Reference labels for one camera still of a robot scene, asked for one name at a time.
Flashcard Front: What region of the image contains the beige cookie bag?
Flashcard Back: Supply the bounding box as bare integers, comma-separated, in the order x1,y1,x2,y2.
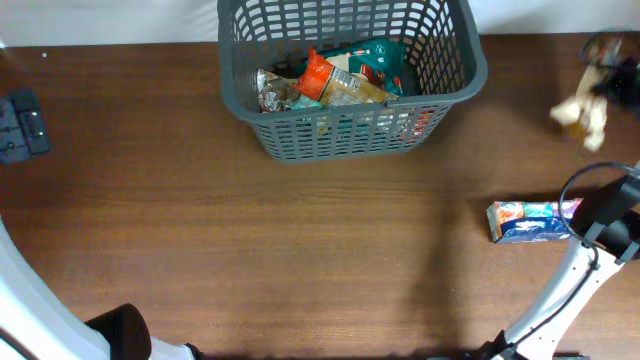
549,35,622,152

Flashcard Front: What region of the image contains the multicolour Kleenex tissue pack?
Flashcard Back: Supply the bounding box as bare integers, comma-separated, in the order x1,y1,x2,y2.
486,198,582,244

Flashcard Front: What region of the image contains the green Nescafe coffee bag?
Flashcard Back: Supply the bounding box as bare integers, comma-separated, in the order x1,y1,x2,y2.
297,39,406,101

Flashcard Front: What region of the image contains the orange spaghetti packet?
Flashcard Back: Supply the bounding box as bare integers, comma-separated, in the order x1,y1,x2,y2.
294,48,398,106

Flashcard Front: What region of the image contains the beige brown snack pouch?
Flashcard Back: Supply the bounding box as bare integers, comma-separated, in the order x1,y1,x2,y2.
256,69,301,113

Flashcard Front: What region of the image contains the light blue tissue pack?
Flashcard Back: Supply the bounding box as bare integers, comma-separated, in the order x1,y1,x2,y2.
291,95,321,110

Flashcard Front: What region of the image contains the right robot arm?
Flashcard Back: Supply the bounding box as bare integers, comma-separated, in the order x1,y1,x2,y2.
479,55,639,359

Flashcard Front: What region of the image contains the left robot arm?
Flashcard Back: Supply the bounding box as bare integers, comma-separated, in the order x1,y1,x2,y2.
1,228,205,360

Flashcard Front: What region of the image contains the grey plastic mesh basket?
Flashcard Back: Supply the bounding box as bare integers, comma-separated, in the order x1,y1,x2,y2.
217,0,488,163

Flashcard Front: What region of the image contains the right black camera cable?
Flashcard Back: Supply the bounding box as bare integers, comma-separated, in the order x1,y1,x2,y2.
509,160,640,351

